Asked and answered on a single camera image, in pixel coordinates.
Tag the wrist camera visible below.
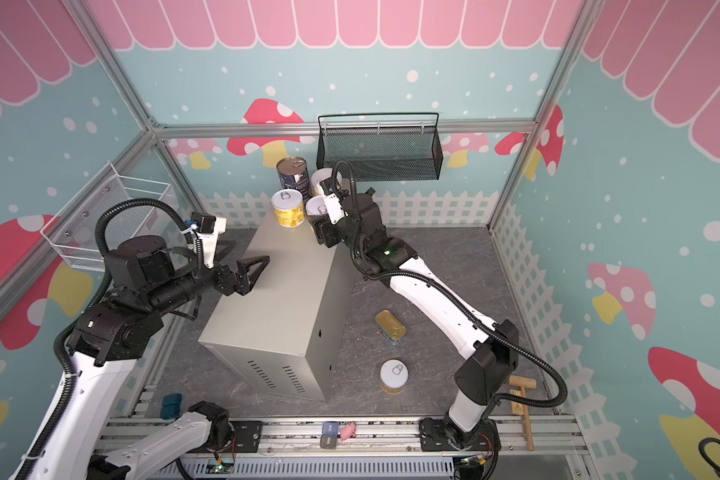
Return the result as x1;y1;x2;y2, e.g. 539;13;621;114
189;212;227;269
319;186;345;225

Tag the wooden toy hammer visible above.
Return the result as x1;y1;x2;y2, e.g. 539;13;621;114
509;375;537;451

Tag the dark blue tall can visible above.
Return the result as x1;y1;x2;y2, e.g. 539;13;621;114
276;157;310;200

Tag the gold sardine tin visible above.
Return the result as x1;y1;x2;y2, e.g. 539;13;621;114
375;310;407;345

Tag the teal small object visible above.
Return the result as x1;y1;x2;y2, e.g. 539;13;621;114
159;393;183;420

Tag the yellow can white lid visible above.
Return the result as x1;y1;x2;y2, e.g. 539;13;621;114
310;168;332;196

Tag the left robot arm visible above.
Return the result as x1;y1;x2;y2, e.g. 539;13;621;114
13;198;270;479

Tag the green circuit board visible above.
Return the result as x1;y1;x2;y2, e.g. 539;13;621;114
206;459;235;475

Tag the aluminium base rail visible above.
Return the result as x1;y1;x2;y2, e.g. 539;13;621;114
150;415;598;479

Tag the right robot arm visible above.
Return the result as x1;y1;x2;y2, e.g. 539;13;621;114
315;160;568;450

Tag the grey metal cabinet counter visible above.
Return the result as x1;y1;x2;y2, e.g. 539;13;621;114
199;211;356;401

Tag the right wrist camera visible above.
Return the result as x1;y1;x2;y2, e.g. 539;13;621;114
319;186;345;225

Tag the grey small block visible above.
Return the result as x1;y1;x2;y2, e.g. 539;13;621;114
319;421;340;450

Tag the pink small object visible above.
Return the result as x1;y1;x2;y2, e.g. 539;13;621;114
338;422;357;442

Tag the yellow can pull-tab lid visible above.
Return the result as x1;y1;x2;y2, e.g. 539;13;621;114
305;195;330;225
271;189;306;228
379;359;409;394

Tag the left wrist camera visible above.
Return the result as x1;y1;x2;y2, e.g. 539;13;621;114
189;212;227;269

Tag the white wire mesh basket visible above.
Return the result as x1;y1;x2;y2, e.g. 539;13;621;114
40;163;180;272

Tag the black wire mesh basket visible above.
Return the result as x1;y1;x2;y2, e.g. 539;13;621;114
316;112;444;182

